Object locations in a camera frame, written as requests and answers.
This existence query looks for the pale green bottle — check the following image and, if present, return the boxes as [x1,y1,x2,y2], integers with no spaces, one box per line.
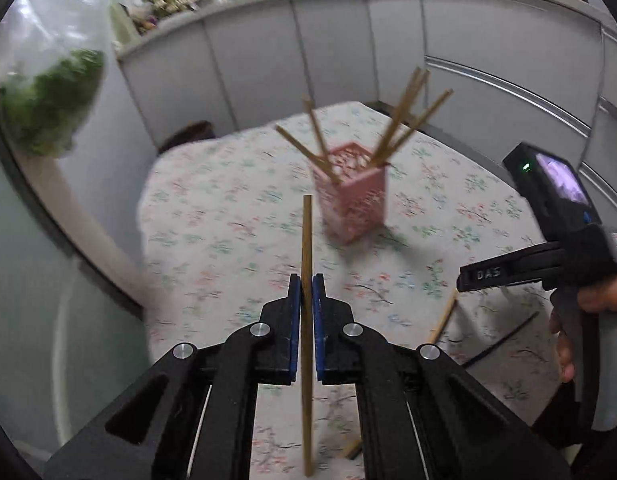
[108,2,139,51]

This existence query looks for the person's right hand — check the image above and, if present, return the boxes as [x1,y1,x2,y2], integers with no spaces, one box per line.
[548,271,617,385]

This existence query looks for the dark brown stool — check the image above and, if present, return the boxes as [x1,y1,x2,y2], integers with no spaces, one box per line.
[156,121,216,153]

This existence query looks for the cluster of small countertop things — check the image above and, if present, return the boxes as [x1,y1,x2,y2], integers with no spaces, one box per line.
[131,0,199,31]

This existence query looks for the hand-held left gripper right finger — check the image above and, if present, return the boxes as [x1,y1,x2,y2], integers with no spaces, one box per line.
[312,274,571,480]

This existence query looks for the grey kitchen cabinets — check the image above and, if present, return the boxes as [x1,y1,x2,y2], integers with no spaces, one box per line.
[116,0,617,211]

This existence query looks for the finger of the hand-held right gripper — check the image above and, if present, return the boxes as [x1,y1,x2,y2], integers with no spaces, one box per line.
[457,242,561,293]

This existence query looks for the pink perforated utensil holder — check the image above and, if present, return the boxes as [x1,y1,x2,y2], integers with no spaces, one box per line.
[311,142,389,246]

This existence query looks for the black chopstick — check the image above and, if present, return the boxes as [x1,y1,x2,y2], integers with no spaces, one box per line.
[462,311,540,366]

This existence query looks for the floral tablecloth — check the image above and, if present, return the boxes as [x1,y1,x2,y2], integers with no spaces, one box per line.
[136,101,589,480]

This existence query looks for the plastic bag of greens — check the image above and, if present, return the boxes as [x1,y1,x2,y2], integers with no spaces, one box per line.
[0,0,114,158]

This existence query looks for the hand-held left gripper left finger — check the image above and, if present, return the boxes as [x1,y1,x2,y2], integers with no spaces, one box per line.
[43,274,303,480]

